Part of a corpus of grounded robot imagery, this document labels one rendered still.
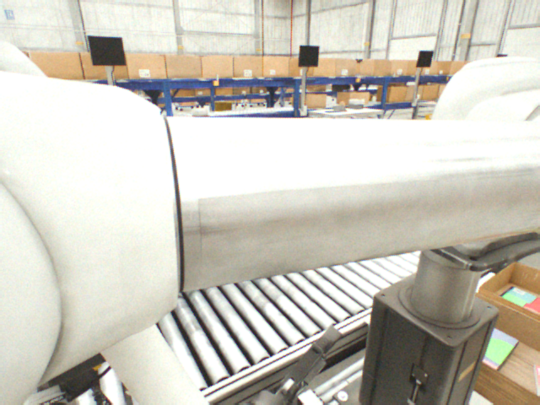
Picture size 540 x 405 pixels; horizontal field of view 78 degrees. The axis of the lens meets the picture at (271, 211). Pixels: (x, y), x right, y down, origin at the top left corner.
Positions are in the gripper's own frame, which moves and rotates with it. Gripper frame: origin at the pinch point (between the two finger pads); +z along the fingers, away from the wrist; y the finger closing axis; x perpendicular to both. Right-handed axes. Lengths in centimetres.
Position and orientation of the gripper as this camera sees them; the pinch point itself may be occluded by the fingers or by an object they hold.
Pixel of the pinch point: (325, 348)
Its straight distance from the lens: 80.6
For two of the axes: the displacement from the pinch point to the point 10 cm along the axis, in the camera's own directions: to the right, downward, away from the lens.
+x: -7.2, -5.3, 4.4
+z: 6.8, -4.1, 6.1
